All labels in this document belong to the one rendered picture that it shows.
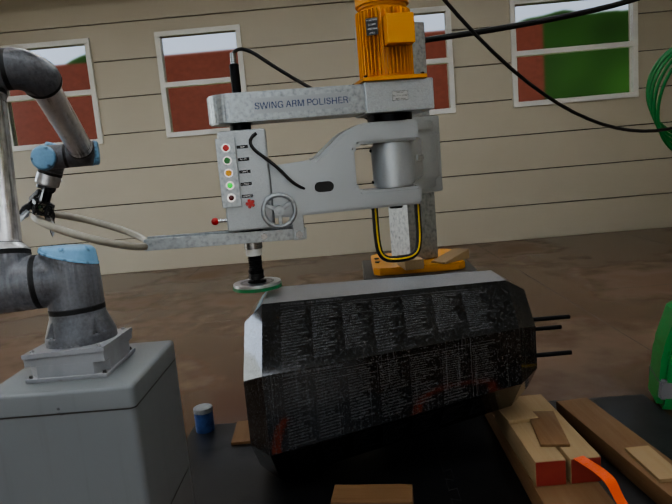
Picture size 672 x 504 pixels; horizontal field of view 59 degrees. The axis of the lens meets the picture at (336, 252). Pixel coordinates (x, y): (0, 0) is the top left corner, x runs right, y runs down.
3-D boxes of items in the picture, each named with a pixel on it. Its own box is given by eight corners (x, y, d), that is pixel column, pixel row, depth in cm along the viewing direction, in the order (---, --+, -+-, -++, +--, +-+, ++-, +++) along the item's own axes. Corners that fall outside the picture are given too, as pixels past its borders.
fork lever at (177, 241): (303, 234, 278) (302, 224, 277) (307, 239, 259) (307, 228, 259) (149, 246, 268) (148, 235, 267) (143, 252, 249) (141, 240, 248)
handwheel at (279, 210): (296, 224, 260) (293, 190, 258) (299, 227, 251) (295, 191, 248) (262, 228, 258) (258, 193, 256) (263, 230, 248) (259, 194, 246)
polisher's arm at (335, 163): (412, 223, 286) (405, 118, 279) (427, 227, 264) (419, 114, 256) (257, 239, 276) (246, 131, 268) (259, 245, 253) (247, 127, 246)
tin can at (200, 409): (200, 425, 324) (197, 403, 322) (218, 425, 322) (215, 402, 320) (192, 434, 314) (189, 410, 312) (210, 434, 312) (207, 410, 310)
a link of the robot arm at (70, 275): (100, 306, 163) (90, 242, 161) (33, 315, 160) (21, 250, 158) (109, 297, 178) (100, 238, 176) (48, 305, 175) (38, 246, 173)
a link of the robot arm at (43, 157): (59, 142, 218) (67, 143, 230) (25, 146, 216) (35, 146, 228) (64, 168, 220) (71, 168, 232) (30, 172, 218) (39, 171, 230)
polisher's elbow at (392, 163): (376, 186, 284) (373, 144, 281) (417, 183, 279) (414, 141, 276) (369, 189, 265) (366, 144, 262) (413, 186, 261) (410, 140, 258)
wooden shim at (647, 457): (624, 450, 245) (624, 447, 245) (648, 448, 245) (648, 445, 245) (659, 483, 221) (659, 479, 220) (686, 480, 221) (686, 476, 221)
